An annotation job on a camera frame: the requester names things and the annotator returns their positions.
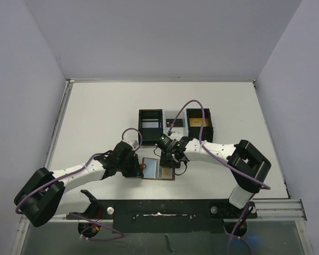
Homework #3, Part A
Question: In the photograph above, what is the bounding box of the black card in tray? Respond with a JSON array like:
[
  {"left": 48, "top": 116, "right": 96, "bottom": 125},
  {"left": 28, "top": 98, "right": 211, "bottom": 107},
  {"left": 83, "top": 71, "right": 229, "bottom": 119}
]
[{"left": 166, "top": 118, "right": 183, "bottom": 128}]

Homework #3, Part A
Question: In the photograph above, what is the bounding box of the black white card sorting tray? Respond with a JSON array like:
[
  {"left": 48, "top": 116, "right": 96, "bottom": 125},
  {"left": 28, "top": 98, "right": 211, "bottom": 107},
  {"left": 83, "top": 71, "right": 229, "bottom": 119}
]
[{"left": 138, "top": 108, "right": 214, "bottom": 146}]

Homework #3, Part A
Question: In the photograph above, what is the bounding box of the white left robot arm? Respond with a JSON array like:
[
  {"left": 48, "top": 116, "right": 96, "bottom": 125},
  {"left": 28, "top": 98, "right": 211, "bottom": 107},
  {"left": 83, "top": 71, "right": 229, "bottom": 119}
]
[{"left": 14, "top": 140, "right": 143, "bottom": 227}]

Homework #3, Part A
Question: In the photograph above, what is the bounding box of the aluminium frame rail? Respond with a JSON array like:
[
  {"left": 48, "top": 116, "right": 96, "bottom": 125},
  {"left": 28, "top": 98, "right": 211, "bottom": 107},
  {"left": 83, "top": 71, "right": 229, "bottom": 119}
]
[{"left": 253, "top": 199, "right": 307, "bottom": 221}]

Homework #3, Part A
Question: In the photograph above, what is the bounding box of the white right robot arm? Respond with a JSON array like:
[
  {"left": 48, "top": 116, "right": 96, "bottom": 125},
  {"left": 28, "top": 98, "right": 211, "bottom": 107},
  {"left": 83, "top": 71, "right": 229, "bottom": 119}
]
[{"left": 156, "top": 134, "right": 272, "bottom": 217}]

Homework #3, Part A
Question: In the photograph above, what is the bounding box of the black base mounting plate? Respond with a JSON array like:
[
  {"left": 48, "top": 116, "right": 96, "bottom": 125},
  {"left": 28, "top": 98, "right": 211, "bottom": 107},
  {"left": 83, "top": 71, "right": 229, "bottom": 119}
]
[{"left": 81, "top": 199, "right": 243, "bottom": 234}]

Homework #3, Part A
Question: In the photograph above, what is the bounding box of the gold card in holder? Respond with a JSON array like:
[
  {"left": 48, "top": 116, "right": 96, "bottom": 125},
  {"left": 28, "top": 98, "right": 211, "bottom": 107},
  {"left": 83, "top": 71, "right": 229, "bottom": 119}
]
[{"left": 159, "top": 168, "right": 174, "bottom": 180}]

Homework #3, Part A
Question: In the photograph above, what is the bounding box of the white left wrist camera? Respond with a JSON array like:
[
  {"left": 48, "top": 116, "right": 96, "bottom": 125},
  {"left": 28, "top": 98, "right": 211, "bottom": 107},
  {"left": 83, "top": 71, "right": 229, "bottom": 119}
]
[{"left": 129, "top": 140, "right": 139, "bottom": 149}]

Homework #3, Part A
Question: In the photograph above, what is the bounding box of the gold card in tray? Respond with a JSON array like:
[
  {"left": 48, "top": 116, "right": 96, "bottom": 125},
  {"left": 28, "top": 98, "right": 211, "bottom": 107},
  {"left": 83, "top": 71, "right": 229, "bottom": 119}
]
[{"left": 189, "top": 118, "right": 210, "bottom": 127}]

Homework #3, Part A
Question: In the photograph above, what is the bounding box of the silver card in tray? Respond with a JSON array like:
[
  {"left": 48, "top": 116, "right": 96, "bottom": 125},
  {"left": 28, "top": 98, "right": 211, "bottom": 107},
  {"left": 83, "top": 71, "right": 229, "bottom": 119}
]
[{"left": 142, "top": 121, "right": 160, "bottom": 129}]

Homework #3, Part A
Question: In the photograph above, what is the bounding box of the brown leather card holder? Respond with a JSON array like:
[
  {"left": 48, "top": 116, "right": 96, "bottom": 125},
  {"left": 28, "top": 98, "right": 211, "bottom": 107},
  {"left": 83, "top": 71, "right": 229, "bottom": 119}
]
[{"left": 141, "top": 157, "right": 175, "bottom": 181}]

